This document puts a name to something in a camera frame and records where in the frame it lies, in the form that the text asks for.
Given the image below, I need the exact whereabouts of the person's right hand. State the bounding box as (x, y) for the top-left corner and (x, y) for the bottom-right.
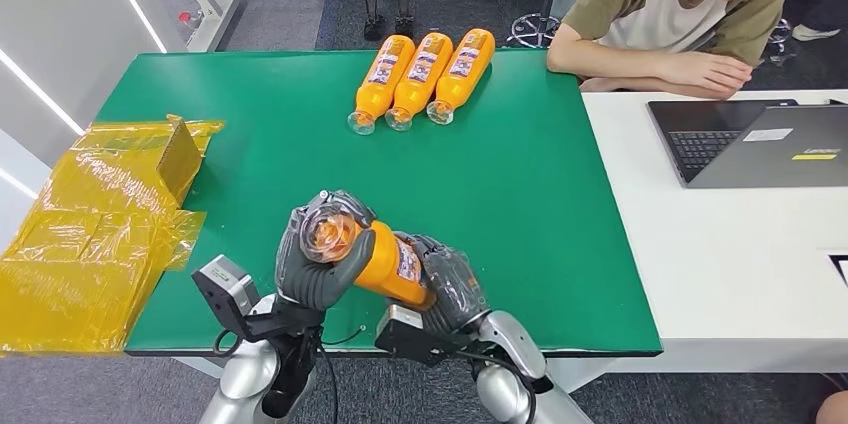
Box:
(655, 51), (756, 100)

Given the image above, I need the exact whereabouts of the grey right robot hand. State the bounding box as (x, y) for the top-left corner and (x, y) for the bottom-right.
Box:
(390, 231), (492, 337)

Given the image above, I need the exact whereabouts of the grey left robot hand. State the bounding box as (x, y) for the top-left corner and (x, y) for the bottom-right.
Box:
(274, 189), (378, 314)

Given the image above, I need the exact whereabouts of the orange juice bottle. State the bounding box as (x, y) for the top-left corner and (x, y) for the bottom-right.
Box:
(298, 201), (439, 309)
(384, 31), (455, 133)
(347, 34), (417, 137)
(426, 28), (496, 127)

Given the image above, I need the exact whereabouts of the chrome chair base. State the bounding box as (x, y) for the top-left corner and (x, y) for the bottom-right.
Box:
(767, 18), (794, 67)

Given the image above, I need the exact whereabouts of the person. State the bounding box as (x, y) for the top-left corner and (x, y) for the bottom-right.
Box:
(547, 0), (815, 102)

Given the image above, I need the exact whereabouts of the grey laptop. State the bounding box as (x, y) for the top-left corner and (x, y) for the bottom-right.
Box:
(647, 98), (848, 190)

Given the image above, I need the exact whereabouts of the white shoe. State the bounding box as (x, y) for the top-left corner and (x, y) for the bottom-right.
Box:
(790, 23), (841, 43)

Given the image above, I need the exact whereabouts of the green table mat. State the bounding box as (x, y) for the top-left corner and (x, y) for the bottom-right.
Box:
(92, 49), (664, 357)

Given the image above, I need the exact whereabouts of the black framed device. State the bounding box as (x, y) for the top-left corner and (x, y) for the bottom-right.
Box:
(828, 253), (848, 289)

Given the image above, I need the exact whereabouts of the yellow film wrapped cardboard box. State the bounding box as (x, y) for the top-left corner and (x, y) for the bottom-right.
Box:
(0, 114), (226, 357)

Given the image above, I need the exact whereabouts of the thin black loose wire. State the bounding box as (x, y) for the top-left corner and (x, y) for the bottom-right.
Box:
(317, 324), (368, 349)

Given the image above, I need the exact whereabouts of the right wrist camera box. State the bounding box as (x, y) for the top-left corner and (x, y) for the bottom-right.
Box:
(374, 303), (478, 367)

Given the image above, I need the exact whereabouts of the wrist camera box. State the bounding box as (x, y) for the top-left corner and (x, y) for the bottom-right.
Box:
(191, 254), (262, 343)
(374, 303), (478, 367)

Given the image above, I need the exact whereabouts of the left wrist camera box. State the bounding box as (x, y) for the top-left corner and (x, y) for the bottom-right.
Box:
(191, 254), (262, 343)

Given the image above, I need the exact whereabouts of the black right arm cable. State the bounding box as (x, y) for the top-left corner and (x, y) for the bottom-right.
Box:
(455, 349), (539, 424)

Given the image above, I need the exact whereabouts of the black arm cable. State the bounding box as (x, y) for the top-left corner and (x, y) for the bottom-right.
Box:
(455, 349), (539, 424)
(211, 328), (244, 360)

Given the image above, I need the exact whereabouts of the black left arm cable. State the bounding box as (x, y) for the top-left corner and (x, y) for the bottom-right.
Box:
(211, 328), (244, 360)

